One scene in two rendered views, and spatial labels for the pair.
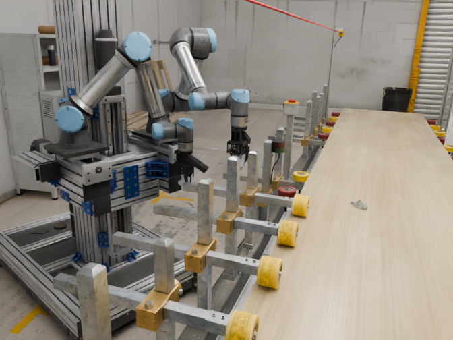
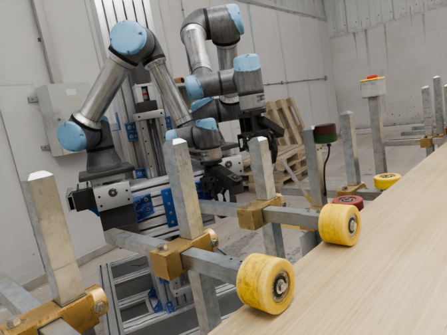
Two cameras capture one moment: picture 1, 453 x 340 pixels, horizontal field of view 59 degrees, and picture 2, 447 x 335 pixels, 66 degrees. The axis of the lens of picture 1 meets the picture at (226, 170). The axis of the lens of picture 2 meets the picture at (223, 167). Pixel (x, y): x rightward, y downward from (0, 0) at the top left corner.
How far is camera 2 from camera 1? 0.90 m
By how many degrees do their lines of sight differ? 27
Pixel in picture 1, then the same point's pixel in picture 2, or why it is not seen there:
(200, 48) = (220, 29)
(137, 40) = (123, 29)
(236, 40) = (370, 67)
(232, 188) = (178, 196)
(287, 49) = (430, 63)
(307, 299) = not seen: outside the picture
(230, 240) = (197, 290)
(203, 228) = (49, 271)
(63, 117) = (62, 134)
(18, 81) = not seen: hidden behind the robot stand
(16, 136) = not seen: hidden behind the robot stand
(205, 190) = (28, 194)
